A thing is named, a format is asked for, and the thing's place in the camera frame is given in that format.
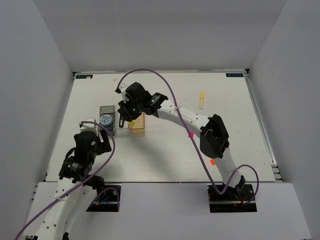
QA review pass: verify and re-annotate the clear transparent container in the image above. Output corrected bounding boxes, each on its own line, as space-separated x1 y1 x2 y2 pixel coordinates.
114 111 131 136

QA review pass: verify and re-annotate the grey transparent container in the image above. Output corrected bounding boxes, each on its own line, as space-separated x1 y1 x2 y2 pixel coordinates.
99 105 115 132

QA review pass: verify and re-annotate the left blue table label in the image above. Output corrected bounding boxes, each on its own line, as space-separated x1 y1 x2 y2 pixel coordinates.
75 74 93 79

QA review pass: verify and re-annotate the orange transparent container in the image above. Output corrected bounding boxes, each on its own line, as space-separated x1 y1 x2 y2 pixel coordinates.
128 113 145 135

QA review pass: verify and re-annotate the yellow black highlighter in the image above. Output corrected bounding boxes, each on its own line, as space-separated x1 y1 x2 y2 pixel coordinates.
129 120 136 126

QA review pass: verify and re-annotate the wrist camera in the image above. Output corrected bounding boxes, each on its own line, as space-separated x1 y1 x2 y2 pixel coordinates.
79 118 97 134
115 83 129 103

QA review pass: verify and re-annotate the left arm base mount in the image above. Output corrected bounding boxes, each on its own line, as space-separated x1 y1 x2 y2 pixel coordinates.
86 183 122 213

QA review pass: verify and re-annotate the green black highlighter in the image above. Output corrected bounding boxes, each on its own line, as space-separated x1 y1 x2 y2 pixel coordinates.
119 116 124 128

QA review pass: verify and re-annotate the pastel yellow highlighter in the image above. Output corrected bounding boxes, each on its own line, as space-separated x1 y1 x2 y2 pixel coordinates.
199 92 205 110

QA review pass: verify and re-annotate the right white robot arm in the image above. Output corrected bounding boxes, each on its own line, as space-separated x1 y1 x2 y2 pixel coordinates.
115 82 245 200

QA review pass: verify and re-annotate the pink black highlighter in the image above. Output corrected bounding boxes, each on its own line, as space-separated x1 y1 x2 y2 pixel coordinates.
188 131 194 138

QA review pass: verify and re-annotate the blue table label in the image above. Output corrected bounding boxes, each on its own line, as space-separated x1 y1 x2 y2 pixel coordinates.
75 74 93 79
225 72 244 78

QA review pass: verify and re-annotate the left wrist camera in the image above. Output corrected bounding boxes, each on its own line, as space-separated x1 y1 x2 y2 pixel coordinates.
79 118 97 134

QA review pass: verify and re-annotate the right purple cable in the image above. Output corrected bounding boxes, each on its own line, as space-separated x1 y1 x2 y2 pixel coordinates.
114 69 260 207

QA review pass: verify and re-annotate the orange black highlighter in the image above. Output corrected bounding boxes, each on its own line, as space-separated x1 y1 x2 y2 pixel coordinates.
210 159 216 166

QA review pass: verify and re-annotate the purple cable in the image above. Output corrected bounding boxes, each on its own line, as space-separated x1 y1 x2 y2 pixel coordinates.
114 69 260 207
13 120 117 240

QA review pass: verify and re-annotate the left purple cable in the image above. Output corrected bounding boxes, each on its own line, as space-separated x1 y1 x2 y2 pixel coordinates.
13 120 117 240

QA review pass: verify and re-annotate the right blue table label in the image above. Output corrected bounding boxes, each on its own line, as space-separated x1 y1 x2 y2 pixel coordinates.
225 72 244 78

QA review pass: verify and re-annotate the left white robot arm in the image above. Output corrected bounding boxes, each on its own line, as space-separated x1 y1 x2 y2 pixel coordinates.
25 127 116 240

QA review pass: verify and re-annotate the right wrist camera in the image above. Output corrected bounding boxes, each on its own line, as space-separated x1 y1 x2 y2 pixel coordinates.
115 83 129 103

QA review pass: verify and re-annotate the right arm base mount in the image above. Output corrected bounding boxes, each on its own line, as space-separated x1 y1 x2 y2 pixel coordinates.
207 184 258 213

